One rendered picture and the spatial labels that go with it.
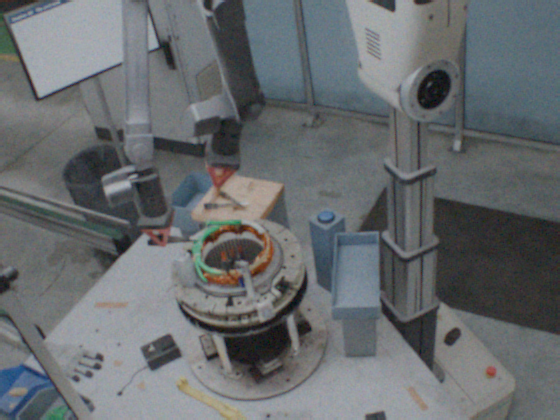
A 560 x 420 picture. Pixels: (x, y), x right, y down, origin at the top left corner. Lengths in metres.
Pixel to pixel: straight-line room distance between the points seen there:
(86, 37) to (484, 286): 2.01
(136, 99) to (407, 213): 0.74
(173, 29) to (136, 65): 2.24
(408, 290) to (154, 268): 0.81
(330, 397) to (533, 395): 1.17
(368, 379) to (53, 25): 1.55
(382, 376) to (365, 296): 0.25
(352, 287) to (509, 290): 1.50
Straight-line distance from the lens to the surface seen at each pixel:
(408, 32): 1.21
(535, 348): 2.65
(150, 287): 1.91
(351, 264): 1.48
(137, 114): 1.29
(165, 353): 1.66
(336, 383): 1.55
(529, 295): 2.83
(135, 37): 1.30
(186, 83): 3.65
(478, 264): 2.94
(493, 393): 2.18
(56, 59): 2.20
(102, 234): 2.24
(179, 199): 1.80
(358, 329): 1.51
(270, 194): 1.67
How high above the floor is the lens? 2.06
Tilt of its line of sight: 38 degrees down
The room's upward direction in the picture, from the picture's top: 11 degrees counter-clockwise
